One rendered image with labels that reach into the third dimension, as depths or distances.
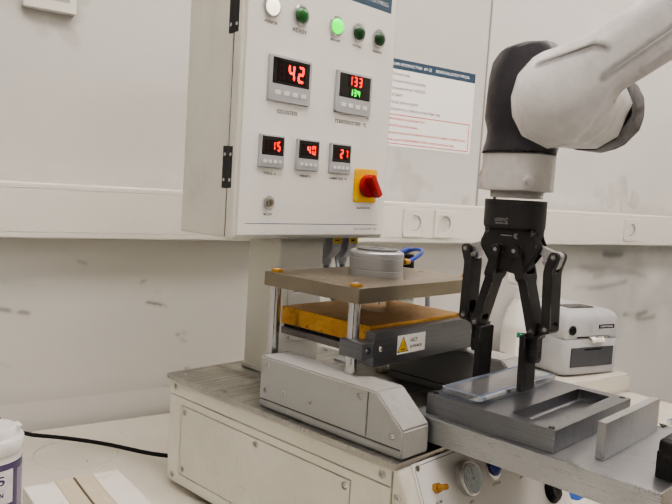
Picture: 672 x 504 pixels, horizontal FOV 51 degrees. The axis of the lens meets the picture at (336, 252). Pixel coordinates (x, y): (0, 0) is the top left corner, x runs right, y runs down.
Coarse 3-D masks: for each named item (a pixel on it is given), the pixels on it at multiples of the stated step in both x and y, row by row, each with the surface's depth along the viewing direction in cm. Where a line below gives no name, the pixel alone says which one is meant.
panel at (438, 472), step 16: (416, 464) 81; (432, 464) 83; (448, 464) 85; (480, 464) 89; (416, 480) 80; (432, 480) 82; (448, 480) 84; (496, 480) 90; (512, 480) 92; (528, 480) 95; (432, 496) 81; (448, 496) 83; (464, 496) 85; (480, 496) 87; (496, 496) 89; (512, 496) 91; (528, 496) 93; (544, 496) 96
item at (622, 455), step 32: (608, 416) 74; (640, 416) 79; (448, 448) 81; (480, 448) 78; (512, 448) 76; (576, 448) 76; (608, 448) 73; (640, 448) 77; (544, 480) 73; (576, 480) 71; (608, 480) 68; (640, 480) 68
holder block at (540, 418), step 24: (552, 384) 92; (432, 408) 84; (456, 408) 82; (480, 408) 80; (504, 408) 80; (528, 408) 81; (552, 408) 86; (576, 408) 87; (600, 408) 82; (624, 408) 86; (504, 432) 77; (528, 432) 75; (552, 432) 74; (576, 432) 77
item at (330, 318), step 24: (288, 312) 101; (312, 312) 98; (336, 312) 99; (384, 312) 101; (408, 312) 103; (432, 312) 104; (456, 312) 105; (312, 336) 98; (336, 336) 95; (360, 336) 92
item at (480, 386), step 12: (504, 372) 93; (516, 372) 93; (540, 372) 94; (456, 384) 85; (468, 384) 86; (480, 384) 86; (492, 384) 86; (504, 384) 87; (516, 384) 87; (480, 396) 81
